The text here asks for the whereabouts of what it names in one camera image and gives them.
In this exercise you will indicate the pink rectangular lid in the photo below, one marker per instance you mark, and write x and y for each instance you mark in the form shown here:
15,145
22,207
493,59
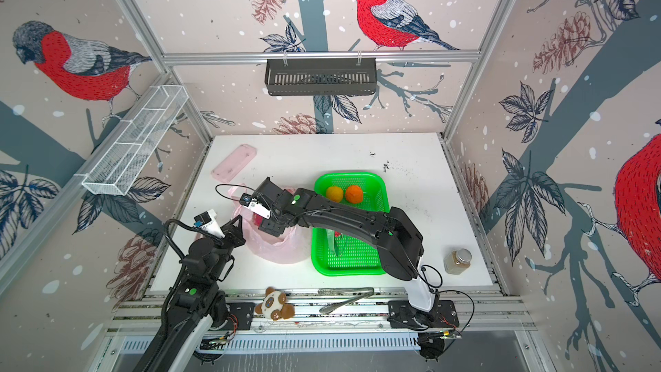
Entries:
234,163

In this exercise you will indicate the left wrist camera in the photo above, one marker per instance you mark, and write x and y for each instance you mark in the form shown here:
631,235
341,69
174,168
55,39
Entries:
207,223

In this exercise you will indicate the white wire mesh shelf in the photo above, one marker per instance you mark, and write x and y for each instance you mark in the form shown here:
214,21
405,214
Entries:
114,174

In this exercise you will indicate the green plastic basket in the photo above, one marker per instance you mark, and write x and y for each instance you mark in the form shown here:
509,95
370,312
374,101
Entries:
357,258

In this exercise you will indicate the yellow fruit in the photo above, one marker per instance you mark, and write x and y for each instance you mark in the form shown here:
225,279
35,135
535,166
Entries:
335,194

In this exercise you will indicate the metal tongs on rail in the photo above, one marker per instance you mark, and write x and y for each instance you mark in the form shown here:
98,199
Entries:
352,295

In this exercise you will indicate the orange fruit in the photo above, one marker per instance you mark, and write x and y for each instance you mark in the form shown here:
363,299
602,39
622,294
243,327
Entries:
354,194

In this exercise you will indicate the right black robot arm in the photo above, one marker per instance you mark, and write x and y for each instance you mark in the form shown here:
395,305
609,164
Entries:
397,240

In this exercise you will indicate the small glass jar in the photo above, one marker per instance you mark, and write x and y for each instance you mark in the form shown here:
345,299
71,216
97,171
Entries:
457,261

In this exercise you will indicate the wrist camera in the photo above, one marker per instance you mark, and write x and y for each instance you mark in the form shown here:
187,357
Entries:
207,223
255,205

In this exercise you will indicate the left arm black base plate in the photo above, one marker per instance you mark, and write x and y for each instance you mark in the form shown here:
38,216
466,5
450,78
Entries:
240,316

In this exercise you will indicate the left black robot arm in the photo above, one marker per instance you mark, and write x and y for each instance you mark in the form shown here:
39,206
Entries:
195,303

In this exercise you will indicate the panda plush toy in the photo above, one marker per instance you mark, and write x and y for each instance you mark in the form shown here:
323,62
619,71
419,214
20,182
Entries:
275,306

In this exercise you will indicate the aluminium horizontal frame bar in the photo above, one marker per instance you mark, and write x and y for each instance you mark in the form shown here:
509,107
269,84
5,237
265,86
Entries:
423,56

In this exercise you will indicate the black hanging wall basket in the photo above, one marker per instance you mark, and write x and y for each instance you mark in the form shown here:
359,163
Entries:
313,77

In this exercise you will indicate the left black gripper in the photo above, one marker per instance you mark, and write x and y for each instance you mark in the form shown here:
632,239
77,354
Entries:
235,234

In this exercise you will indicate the pink plastic bag with fruit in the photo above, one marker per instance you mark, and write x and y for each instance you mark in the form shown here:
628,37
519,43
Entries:
293,246

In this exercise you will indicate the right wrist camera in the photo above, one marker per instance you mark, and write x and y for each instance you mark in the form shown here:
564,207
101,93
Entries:
255,205

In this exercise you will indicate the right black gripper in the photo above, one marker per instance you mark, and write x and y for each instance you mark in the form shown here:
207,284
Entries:
272,226

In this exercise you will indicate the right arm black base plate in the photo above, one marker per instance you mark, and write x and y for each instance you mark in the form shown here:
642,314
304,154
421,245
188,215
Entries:
401,315

